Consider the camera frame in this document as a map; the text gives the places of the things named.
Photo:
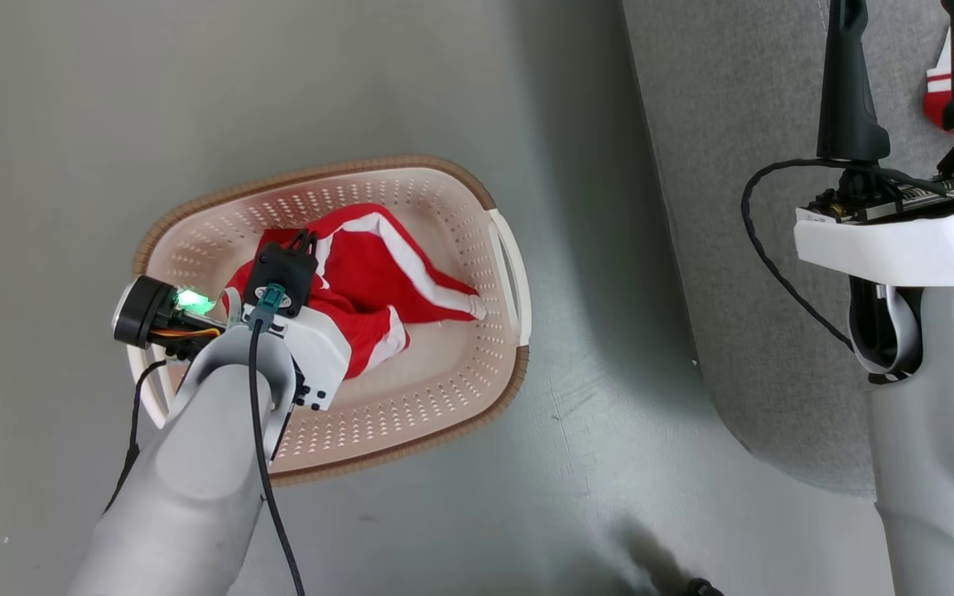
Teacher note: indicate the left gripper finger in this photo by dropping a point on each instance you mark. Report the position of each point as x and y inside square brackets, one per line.
[296, 242]
[310, 242]

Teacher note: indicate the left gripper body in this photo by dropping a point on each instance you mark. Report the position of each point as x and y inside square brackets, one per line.
[320, 356]

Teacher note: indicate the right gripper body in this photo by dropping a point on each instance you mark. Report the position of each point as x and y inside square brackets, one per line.
[899, 244]

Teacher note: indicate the white garment with red trim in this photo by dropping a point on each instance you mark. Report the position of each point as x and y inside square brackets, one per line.
[938, 99]

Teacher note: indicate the red garment with white stripes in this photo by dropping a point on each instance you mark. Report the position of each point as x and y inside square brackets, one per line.
[361, 273]

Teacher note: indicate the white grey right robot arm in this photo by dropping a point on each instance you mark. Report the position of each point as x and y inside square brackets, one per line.
[941, 455]

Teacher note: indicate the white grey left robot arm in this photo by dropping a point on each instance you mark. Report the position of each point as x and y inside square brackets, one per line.
[187, 497]

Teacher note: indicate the white plastic basket brown rim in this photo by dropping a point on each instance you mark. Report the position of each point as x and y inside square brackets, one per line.
[444, 389]

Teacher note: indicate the black corrugated tube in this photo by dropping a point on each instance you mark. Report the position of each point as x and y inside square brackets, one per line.
[702, 588]

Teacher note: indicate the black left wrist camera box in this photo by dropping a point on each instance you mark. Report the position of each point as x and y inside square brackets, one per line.
[282, 277]

